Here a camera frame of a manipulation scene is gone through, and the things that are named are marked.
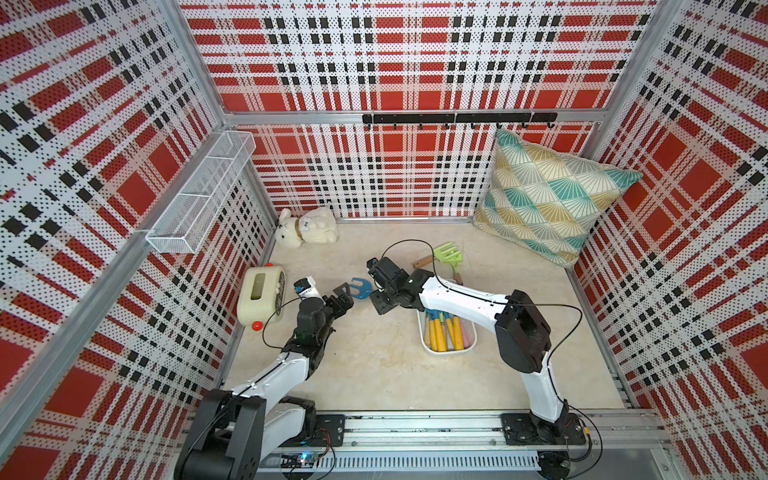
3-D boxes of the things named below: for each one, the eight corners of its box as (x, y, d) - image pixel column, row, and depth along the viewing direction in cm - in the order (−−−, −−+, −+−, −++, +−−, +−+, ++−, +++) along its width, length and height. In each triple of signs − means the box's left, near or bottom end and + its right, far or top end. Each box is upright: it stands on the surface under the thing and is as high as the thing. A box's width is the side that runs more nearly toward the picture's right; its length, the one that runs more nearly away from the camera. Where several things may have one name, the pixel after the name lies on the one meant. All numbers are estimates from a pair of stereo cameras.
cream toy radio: (244, 332, 93) (231, 318, 85) (252, 284, 104) (240, 268, 96) (284, 325, 94) (274, 311, 87) (287, 279, 105) (278, 262, 98)
